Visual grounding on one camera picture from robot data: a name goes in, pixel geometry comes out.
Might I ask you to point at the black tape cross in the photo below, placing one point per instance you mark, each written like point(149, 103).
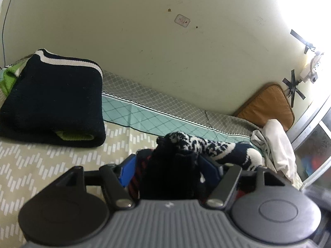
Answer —
point(293, 87)

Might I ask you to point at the black tape strips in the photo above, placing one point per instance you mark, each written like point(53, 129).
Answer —
point(303, 42)

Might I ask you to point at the white cloth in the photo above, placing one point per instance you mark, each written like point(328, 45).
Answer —
point(280, 144)

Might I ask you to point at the navy white green knit sweater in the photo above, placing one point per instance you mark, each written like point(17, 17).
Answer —
point(57, 98)

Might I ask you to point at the white wall-mounted device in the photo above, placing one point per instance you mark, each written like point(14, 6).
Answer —
point(311, 68)

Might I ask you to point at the brown cushion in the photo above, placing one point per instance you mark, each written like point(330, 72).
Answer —
point(269, 103)

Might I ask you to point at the aluminium frosted sliding door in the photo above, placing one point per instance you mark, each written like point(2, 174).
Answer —
point(314, 137)

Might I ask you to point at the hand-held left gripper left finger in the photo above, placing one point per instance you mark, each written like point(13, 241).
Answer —
point(127, 173)

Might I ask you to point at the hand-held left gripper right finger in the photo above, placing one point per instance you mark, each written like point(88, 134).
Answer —
point(210, 171)

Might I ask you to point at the clear wall sticker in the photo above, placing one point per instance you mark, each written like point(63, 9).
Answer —
point(182, 20)

